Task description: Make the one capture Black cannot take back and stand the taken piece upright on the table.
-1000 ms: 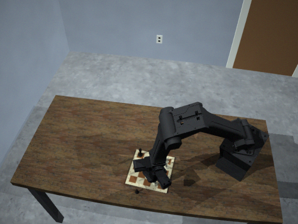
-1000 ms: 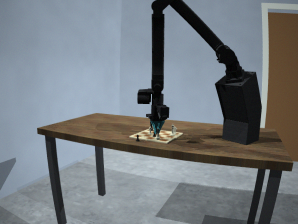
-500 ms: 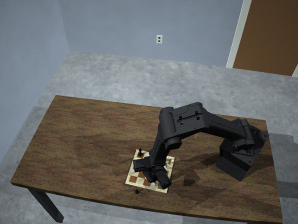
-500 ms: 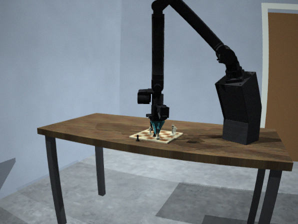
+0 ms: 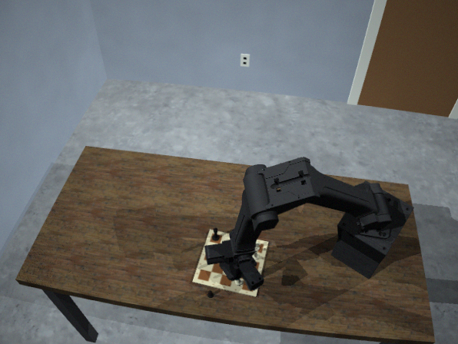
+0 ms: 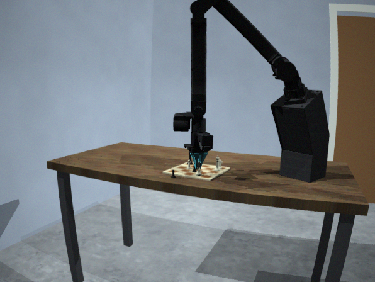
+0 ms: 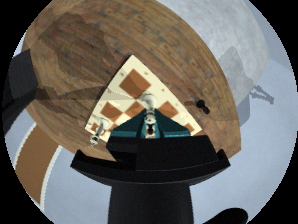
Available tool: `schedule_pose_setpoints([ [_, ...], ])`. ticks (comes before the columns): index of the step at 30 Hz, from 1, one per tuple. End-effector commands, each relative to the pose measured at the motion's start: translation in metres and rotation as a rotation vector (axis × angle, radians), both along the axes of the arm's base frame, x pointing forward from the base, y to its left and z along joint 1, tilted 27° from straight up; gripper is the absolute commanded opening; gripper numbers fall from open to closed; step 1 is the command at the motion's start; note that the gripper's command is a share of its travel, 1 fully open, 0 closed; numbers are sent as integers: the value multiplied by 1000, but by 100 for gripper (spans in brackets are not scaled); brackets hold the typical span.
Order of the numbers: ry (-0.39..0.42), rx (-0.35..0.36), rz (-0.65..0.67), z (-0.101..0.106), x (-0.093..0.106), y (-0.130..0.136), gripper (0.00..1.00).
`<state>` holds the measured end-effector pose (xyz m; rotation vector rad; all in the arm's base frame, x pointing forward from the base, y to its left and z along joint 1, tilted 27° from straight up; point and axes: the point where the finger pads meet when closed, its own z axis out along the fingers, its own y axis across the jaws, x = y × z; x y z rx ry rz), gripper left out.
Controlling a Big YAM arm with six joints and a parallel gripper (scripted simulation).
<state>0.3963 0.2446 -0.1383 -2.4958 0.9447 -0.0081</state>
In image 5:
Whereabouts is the brown and cream chessboard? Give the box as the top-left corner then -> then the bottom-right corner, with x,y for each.
192,230 -> 268,297

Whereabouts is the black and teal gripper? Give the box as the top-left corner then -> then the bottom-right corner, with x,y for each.
219,258 -> 257,281

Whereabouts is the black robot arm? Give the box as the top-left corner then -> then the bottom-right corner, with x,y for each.
205,157 -> 393,291

